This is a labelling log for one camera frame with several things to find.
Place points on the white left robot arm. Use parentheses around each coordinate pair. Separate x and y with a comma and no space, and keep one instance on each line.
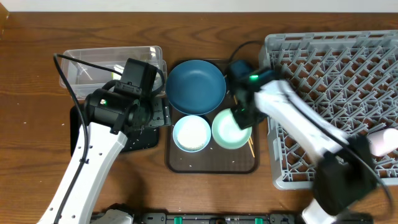
(113,119)

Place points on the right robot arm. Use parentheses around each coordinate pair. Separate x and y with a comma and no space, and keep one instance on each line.
(344,165)

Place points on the mint green bowl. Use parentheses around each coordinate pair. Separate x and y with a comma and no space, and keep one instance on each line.
(227,133)

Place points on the pile of white rice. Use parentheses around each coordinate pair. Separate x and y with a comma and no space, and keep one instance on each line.
(192,137)

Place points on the pink plastic cup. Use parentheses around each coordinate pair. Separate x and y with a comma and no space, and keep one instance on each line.
(383,142)

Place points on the white napkin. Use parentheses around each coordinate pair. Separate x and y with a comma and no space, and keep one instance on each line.
(118,72)

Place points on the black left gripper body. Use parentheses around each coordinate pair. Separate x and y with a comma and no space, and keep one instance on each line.
(160,115)

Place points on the wooden chopstick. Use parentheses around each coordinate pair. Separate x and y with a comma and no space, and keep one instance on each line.
(250,142)

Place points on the black waste bin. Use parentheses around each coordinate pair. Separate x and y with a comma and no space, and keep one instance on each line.
(143,140)

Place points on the brown serving tray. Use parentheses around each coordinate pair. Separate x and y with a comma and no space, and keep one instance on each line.
(213,159)

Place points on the light blue bowl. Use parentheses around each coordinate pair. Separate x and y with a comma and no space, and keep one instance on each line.
(192,119)

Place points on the dark blue plate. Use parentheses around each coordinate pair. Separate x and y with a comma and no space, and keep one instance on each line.
(195,87)

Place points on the clear plastic waste bin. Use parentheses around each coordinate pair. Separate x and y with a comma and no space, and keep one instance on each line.
(85,79)

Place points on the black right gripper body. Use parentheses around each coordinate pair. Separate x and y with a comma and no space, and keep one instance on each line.
(249,115)

